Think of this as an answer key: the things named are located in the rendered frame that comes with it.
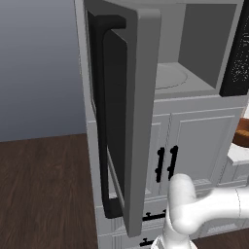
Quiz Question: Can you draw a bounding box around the narrow white cupboard door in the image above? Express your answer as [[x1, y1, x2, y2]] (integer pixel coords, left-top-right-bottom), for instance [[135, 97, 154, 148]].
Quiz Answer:
[[146, 113, 172, 197]]

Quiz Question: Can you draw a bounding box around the wide white cupboard door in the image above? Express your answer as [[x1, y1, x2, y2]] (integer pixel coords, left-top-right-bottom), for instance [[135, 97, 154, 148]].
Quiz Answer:
[[166, 106, 245, 193]]

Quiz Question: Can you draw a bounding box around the black microwave door handle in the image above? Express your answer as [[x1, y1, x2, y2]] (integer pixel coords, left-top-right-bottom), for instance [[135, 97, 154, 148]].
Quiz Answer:
[[92, 14, 127, 220]]

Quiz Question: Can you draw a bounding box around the brown bowl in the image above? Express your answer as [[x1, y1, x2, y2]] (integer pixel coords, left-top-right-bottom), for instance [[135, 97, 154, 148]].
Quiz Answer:
[[232, 118, 249, 148]]

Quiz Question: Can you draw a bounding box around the grey microwave oven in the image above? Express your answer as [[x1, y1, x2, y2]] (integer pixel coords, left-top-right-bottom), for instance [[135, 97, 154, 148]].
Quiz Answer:
[[74, 0, 249, 98]]

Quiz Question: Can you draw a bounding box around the grey microwave door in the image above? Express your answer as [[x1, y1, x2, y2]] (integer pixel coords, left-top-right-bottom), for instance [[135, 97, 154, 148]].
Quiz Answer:
[[83, 0, 162, 239]]

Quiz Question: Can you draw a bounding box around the black drawer handle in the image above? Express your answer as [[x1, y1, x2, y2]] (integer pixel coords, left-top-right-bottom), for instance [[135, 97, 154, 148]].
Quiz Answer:
[[138, 237, 158, 248], [142, 209, 168, 223]]

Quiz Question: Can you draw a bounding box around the white drawer front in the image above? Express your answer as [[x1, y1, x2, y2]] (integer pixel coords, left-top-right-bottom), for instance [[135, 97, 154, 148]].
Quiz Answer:
[[96, 225, 169, 249], [95, 190, 249, 239]]

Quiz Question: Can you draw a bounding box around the white counter cupboard run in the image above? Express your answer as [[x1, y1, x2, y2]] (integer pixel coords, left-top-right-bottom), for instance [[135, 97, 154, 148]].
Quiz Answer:
[[219, 158, 249, 187]]

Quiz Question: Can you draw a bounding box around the white microwave turntable plate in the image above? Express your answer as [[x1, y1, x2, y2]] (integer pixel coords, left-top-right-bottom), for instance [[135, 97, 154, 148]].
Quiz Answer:
[[155, 62, 190, 90]]

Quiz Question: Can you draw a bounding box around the black cupboard door handle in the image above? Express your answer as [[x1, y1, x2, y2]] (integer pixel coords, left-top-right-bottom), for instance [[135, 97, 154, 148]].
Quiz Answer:
[[155, 147, 166, 184], [166, 145, 179, 182]]

